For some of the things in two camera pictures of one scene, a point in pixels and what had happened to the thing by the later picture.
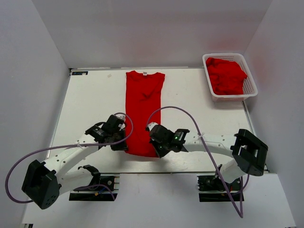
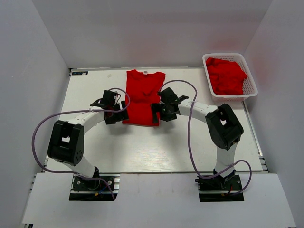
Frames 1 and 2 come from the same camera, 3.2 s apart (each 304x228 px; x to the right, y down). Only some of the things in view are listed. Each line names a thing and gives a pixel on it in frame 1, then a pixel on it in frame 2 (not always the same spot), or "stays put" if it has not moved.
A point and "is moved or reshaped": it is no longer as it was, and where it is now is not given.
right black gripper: (161, 154) → (156, 107)
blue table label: (80, 73) stays put
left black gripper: (123, 147) → (122, 114)
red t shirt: (143, 96) is moved or reshaped
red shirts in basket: (226, 77) stays put
